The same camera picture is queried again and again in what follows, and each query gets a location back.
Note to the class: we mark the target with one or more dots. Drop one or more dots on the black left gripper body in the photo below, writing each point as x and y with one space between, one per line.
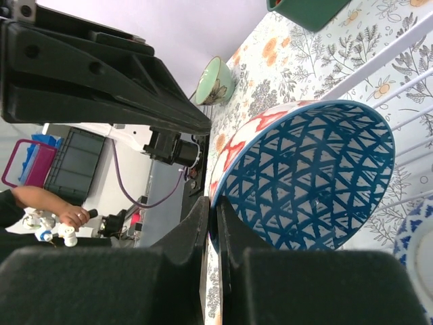
50 20

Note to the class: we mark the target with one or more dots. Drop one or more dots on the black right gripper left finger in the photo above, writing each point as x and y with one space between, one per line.
99 285

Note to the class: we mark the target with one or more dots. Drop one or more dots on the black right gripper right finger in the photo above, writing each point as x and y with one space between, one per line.
262 285

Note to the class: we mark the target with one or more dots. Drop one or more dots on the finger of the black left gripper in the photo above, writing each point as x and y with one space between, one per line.
68 65
20 104

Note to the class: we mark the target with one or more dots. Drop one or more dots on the blue triangle patterned bowl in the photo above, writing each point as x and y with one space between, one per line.
306 175

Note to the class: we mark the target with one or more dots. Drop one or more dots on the orange patterned bowl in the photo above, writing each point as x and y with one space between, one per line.
413 249

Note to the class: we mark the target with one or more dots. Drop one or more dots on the white wire dish rack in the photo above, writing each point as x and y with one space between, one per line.
392 72

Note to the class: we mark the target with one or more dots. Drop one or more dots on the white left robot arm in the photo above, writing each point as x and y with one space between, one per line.
160 144

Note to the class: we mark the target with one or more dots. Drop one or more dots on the person's hand in background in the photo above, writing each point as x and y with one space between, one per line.
74 216

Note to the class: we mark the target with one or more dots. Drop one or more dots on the magenta storage bin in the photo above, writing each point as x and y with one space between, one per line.
37 167

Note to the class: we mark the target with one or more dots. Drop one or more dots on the dark grey storage crate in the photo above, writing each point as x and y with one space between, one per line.
73 168

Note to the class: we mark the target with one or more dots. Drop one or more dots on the light green flower bowl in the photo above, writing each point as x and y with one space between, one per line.
216 84

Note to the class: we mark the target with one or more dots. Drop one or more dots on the floral patterned table mat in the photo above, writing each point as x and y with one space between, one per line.
281 62

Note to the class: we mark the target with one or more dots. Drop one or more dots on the green compartment organizer tray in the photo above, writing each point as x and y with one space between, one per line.
312 15

